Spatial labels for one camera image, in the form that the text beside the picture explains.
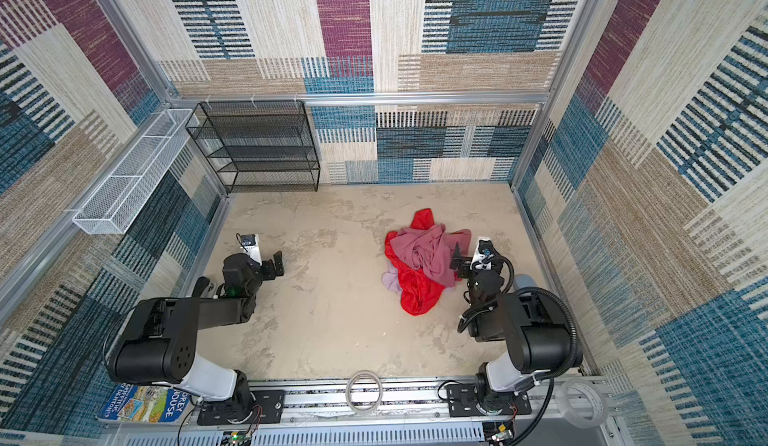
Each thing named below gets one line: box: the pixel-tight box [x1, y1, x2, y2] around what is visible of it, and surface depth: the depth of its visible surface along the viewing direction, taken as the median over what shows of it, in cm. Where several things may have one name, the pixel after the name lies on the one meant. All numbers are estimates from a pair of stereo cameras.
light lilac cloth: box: [381, 261, 402, 295], surface depth 96 cm
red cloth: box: [384, 208, 447, 316], surface depth 89 cm
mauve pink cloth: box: [390, 223, 472, 287], surface depth 91 cm
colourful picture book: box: [96, 384, 190, 423], surface depth 73 cm
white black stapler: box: [192, 276, 217, 299], surface depth 91 cm
